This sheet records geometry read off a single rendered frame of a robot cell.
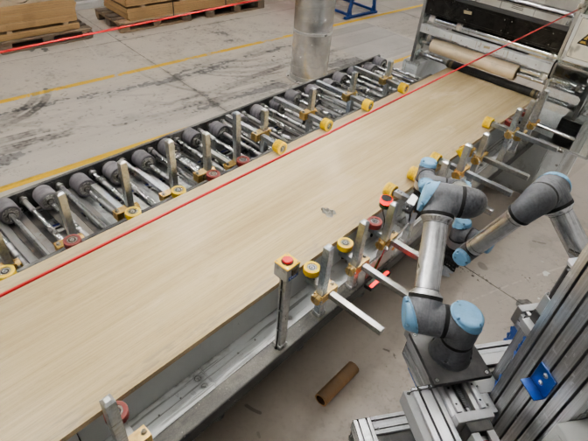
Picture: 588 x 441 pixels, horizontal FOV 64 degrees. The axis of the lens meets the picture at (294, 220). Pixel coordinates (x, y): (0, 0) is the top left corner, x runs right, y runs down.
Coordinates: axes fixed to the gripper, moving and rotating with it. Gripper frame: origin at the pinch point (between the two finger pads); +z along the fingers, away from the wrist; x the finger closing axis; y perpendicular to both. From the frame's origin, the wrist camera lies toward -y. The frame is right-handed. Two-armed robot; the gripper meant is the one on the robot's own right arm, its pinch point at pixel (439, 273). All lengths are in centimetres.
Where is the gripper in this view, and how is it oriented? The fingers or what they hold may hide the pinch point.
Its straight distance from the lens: 243.7
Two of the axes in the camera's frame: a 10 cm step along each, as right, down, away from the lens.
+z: -0.6, 7.8, 6.2
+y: 7.3, 4.6, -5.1
